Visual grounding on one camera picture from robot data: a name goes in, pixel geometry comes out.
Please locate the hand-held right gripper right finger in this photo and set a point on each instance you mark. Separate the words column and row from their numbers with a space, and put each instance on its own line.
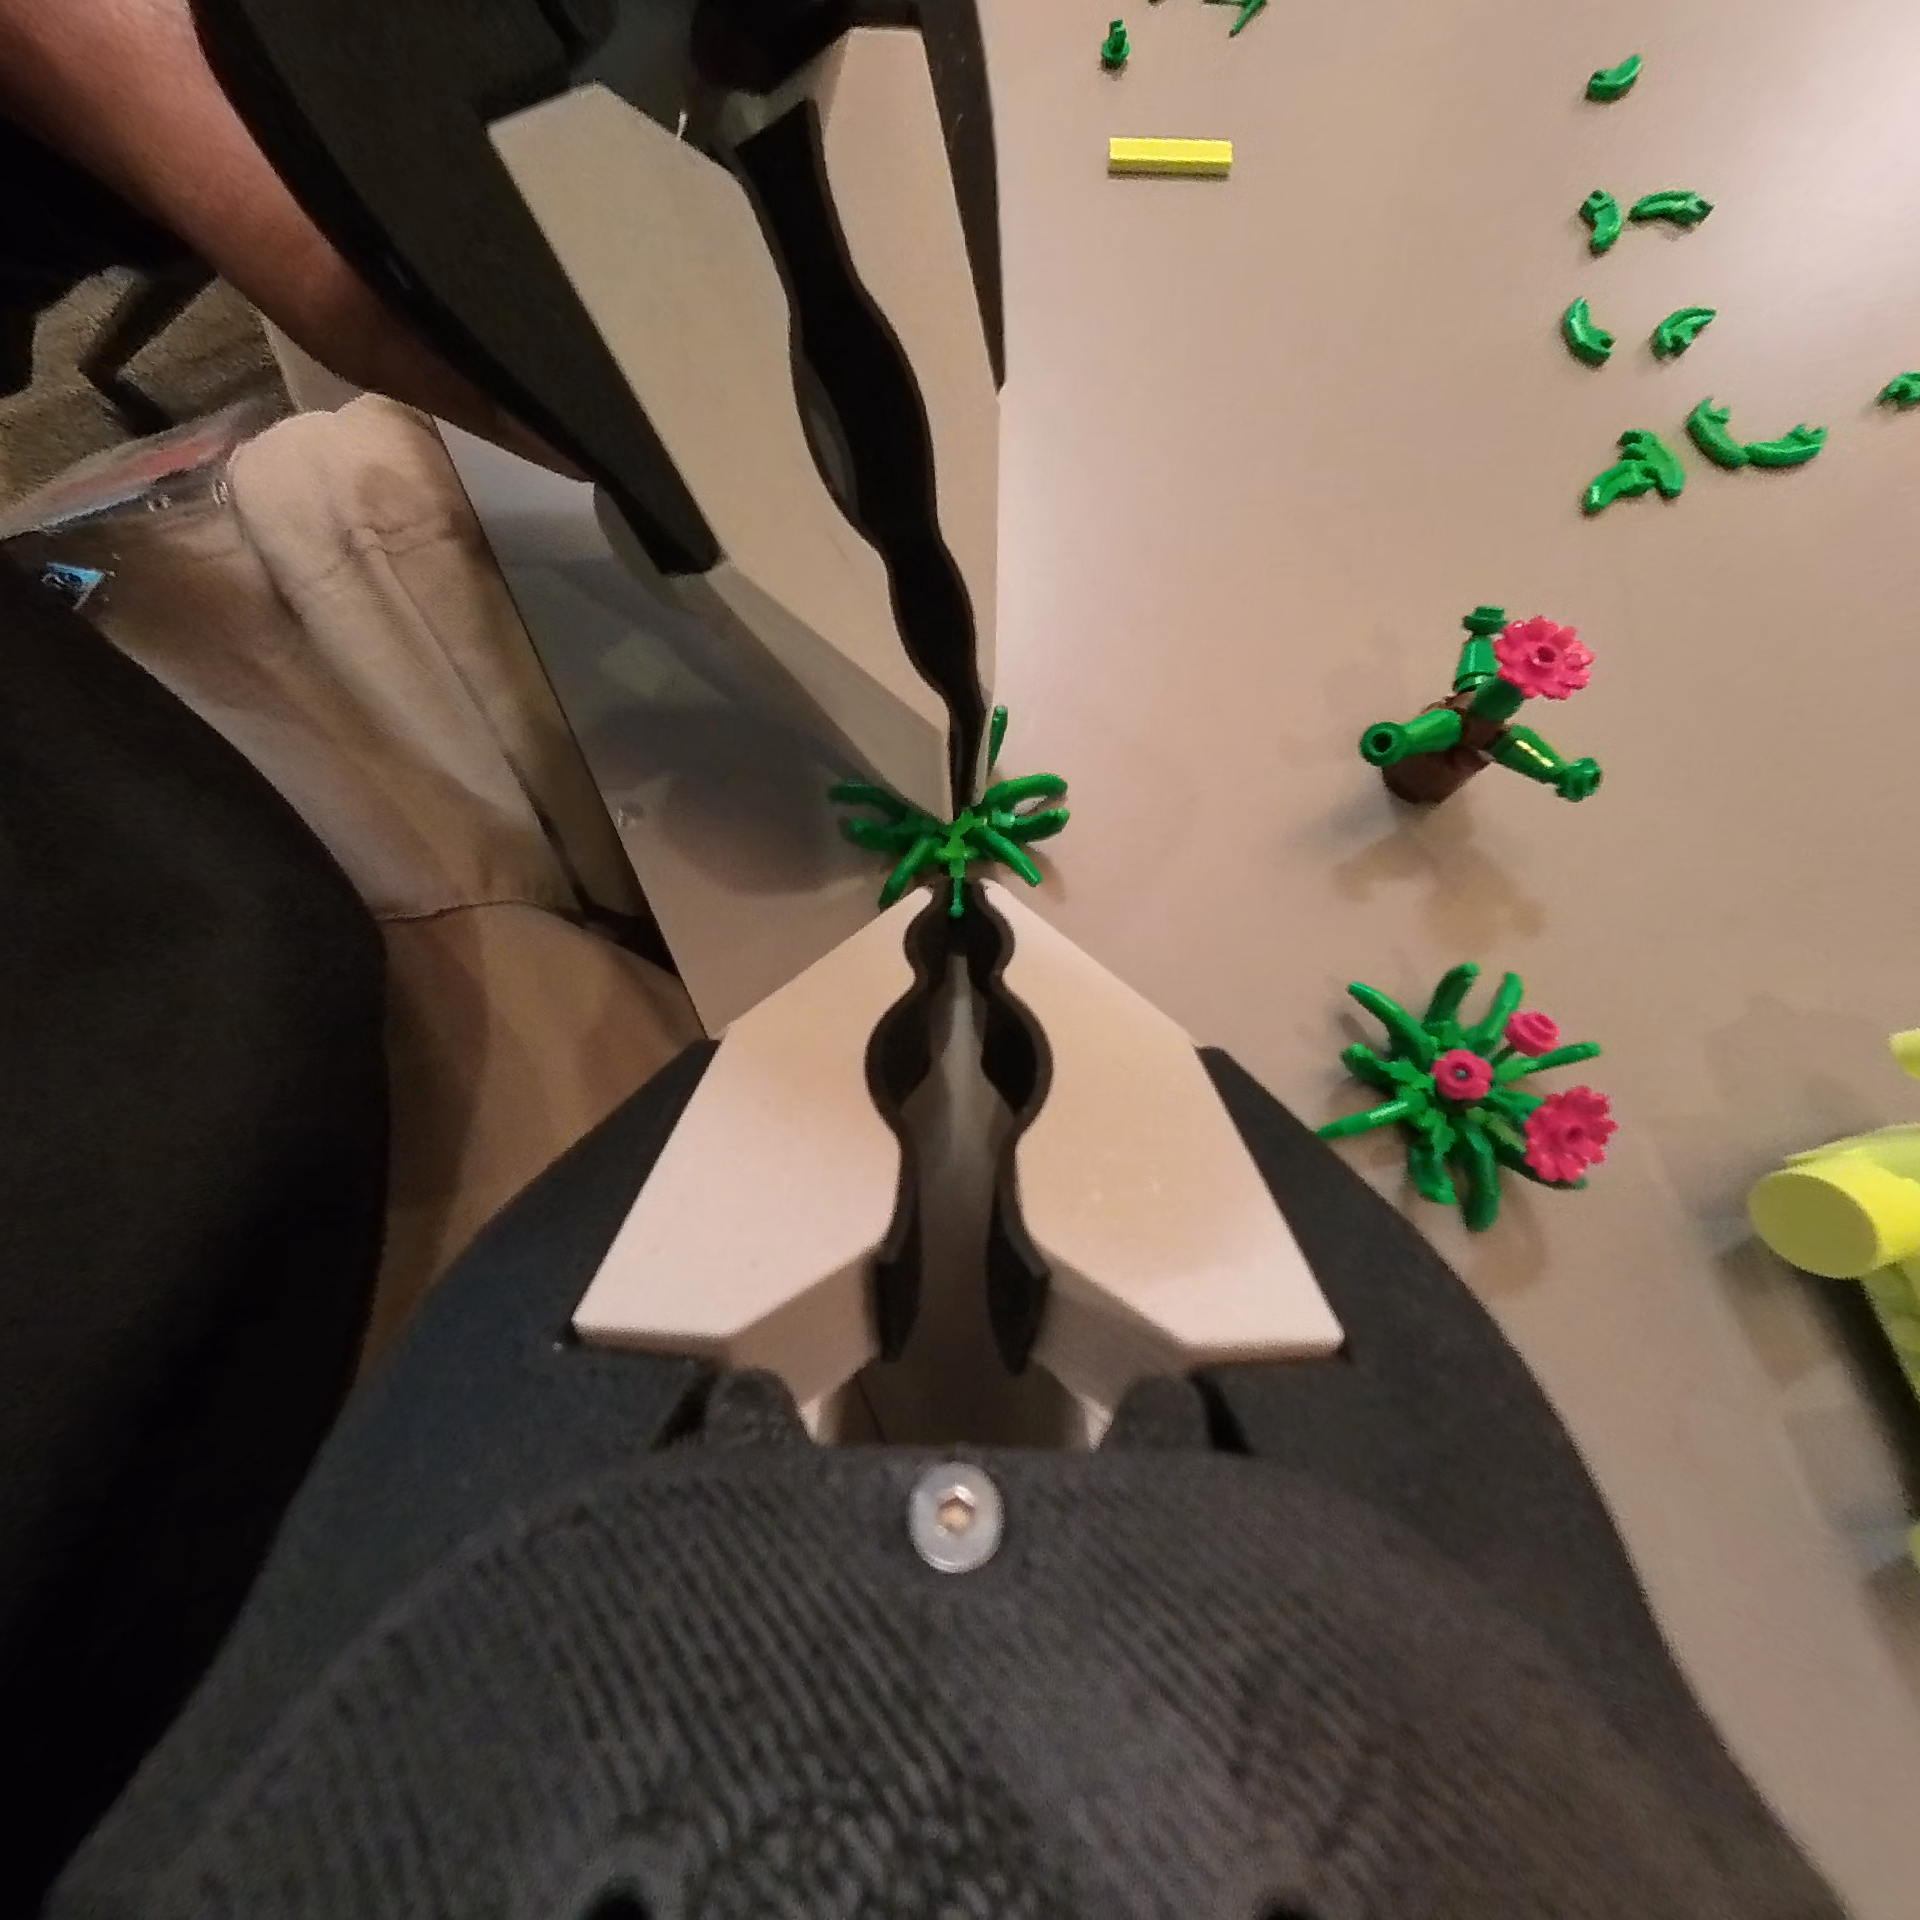
column 1163, row 1201

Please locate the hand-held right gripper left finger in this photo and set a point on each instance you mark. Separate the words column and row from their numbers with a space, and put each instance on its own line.
column 750, row 1201

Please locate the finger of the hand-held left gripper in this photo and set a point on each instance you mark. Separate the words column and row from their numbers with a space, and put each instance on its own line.
column 662, row 301
column 939, row 301

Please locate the green spiky plant base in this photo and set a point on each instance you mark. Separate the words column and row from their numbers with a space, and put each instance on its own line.
column 961, row 839

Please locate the person's left hand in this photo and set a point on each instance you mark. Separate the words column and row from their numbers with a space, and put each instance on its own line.
column 182, row 137

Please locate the lime green flat tile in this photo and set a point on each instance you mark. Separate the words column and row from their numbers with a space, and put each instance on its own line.
column 1172, row 159

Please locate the green bush with pink flowers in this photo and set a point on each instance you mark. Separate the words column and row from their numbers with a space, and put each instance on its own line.
column 1425, row 1073

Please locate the pile of small flower bricks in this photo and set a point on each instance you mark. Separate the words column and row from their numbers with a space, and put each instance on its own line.
column 1115, row 45

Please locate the clear plastic bag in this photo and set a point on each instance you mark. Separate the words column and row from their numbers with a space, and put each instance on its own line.
column 135, row 481

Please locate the pink flower on brown stem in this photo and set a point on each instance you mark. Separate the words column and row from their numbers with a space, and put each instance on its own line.
column 1434, row 773

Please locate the lime green brick pot figure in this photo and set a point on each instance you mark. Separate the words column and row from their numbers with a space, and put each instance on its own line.
column 1823, row 1201

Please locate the group of loose green leaves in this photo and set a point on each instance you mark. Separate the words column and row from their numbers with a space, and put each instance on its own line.
column 1636, row 475

